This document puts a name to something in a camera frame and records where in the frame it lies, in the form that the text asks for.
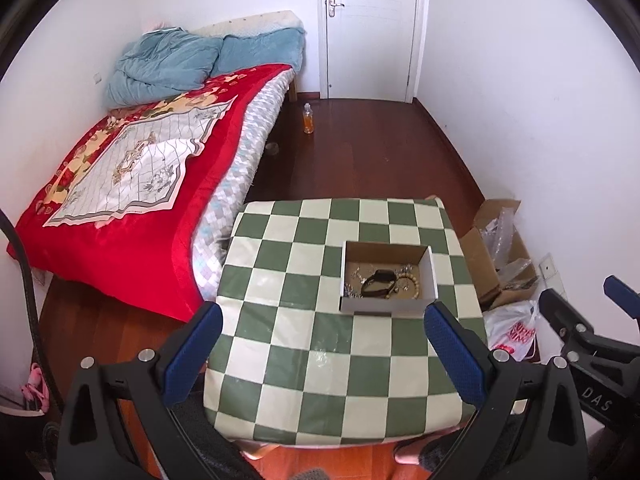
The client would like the wooden bead bracelet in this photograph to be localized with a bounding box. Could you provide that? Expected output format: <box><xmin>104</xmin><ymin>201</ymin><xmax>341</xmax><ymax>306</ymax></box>
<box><xmin>394</xmin><ymin>272</ymin><xmax>421</xmax><ymax>301</ymax></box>

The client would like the white door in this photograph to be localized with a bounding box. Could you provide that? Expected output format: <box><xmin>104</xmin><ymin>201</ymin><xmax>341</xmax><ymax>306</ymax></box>
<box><xmin>315</xmin><ymin>0</ymin><xmax>431</xmax><ymax>104</ymax></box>

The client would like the green checkered tablecloth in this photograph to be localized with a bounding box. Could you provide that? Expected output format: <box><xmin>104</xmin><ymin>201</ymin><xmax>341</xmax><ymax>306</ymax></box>
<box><xmin>202</xmin><ymin>197</ymin><xmax>489</xmax><ymax>446</ymax></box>

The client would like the white plastic bag red print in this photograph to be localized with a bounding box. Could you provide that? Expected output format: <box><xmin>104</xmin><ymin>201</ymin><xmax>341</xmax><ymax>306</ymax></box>
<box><xmin>482</xmin><ymin>299</ymin><xmax>541</xmax><ymax>361</ymax></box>

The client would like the clear plastic packaging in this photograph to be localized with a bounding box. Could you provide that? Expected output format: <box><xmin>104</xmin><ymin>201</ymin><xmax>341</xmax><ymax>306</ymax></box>
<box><xmin>477</xmin><ymin>207</ymin><xmax>539</xmax><ymax>291</ymax></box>

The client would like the grey diamond pattern sheet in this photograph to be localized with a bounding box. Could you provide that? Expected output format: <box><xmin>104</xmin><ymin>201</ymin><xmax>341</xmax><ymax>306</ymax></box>
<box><xmin>192</xmin><ymin>79</ymin><xmax>294</xmax><ymax>304</ymax></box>

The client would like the white cardboard box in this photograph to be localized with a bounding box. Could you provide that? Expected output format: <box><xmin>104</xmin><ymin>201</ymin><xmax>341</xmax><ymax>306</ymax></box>
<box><xmin>338</xmin><ymin>239</ymin><xmax>440</xmax><ymax>316</ymax></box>

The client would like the blue quilt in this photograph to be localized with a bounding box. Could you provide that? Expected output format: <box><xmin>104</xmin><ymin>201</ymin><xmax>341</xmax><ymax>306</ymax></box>
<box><xmin>104</xmin><ymin>27</ymin><xmax>306</xmax><ymax>110</ymax></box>

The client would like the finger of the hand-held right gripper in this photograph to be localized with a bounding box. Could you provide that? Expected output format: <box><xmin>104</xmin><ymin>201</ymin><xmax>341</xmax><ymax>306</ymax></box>
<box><xmin>602</xmin><ymin>275</ymin><xmax>640</xmax><ymax>322</ymax></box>
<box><xmin>538</xmin><ymin>287</ymin><xmax>609</xmax><ymax>362</ymax></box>

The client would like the brown cardboard box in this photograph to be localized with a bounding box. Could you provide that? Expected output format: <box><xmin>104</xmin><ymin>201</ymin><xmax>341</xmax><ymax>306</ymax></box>
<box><xmin>457</xmin><ymin>198</ymin><xmax>541</xmax><ymax>311</ymax></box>

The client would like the person's bare foot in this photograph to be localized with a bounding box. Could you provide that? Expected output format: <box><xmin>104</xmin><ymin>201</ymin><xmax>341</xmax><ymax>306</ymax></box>
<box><xmin>392</xmin><ymin>439</ymin><xmax>426</xmax><ymax>466</ymax></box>

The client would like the black cable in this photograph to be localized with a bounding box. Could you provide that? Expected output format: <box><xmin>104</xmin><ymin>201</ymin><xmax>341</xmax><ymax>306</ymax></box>
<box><xmin>0</xmin><ymin>207</ymin><xmax>66</xmax><ymax>412</ymax></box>

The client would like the red printed blanket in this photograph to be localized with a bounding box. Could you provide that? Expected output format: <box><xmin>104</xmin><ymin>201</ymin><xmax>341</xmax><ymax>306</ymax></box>
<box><xmin>6</xmin><ymin>63</ymin><xmax>294</xmax><ymax>324</ymax></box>

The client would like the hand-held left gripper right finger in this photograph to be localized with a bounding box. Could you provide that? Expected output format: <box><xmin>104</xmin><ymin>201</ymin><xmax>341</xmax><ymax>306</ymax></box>
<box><xmin>423</xmin><ymin>301</ymin><xmax>589</xmax><ymax>480</ymax></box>

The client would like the pink slipper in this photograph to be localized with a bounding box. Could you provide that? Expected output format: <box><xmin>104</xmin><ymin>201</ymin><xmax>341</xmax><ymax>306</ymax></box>
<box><xmin>19</xmin><ymin>363</ymin><xmax>51</xmax><ymax>411</ymax></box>

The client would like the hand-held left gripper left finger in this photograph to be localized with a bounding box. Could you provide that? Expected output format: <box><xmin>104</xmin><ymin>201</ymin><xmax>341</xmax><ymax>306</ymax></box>
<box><xmin>56</xmin><ymin>301</ymin><xmax>224</xmax><ymax>480</ymax></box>

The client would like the black wristband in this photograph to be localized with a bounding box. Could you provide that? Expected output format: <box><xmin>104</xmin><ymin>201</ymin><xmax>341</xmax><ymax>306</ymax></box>
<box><xmin>360</xmin><ymin>269</ymin><xmax>397</xmax><ymax>299</ymax></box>

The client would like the silver chain bracelet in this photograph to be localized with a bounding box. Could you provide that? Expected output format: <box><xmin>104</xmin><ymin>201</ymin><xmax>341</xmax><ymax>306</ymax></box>
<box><xmin>343</xmin><ymin>268</ymin><xmax>366</xmax><ymax>297</ymax></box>

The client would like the bed with white mattress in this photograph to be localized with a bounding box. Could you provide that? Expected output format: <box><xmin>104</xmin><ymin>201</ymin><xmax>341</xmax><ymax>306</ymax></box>
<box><xmin>6</xmin><ymin>8</ymin><xmax>307</xmax><ymax>324</ymax></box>

